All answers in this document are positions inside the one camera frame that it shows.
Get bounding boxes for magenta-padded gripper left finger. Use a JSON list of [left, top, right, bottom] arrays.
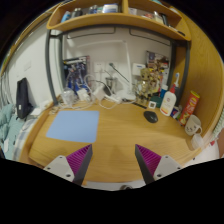
[[43, 143, 94, 186]]

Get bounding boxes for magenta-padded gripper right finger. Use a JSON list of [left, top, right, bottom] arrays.
[[134, 143, 183, 185]]

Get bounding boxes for black computer mouse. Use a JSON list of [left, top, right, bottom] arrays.
[[143, 110, 159, 124]]

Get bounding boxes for light blue mouse pad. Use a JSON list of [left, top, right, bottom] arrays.
[[45, 110, 101, 144]]

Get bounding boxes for white mug with face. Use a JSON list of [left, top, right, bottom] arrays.
[[184, 114, 203, 136]]

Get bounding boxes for small blue white box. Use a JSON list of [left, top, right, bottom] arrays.
[[170, 106, 183, 118]]

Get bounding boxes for small clear plastic bag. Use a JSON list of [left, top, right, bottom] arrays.
[[49, 105, 61, 116]]

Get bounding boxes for red chips can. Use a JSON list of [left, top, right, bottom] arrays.
[[178, 90, 201, 126]]

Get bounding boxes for white pump bottle red cap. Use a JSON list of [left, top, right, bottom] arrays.
[[159, 83, 178, 117]]

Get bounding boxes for green round container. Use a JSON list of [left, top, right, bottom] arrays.
[[151, 95, 164, 108]]

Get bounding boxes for teal bedding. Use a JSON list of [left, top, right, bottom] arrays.
[[0, 103, 26, 161]]

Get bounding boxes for black flat strip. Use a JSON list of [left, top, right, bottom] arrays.
[[132, 101, 148, 110]]

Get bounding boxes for clear round container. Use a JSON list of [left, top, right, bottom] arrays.
[[61, 88, 76, 106]]

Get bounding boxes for white charger block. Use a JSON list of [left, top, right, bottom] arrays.
[[77, 88, 91, 102], [94, 87, 106, 100]]

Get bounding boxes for white power strip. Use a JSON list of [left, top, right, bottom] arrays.
[[104, 94, 123, 104]]

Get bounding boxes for blue white electric toothbrush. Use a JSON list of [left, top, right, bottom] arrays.
[[172, 72, 181, 98]]

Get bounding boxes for metal cup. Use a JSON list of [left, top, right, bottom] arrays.
[[105, 76, 118, 94]]

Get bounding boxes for blue robot model kit box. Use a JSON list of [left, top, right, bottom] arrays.
[[63, 55, 92, 94]]

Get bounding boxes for wooden shelf unit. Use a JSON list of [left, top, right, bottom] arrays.
[[46, 0, 193, 42]]

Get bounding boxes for white cable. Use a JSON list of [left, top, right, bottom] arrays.
[[58, 73, 128, 112]]

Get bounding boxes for grey metal frame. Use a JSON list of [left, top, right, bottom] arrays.
[[44, 25, 192, 107]]

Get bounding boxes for white wall box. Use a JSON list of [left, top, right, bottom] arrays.
[[131, 63, 147, 76]]

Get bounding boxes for white wall socket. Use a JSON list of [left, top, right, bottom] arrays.
[[93, 60, 116, 74]]

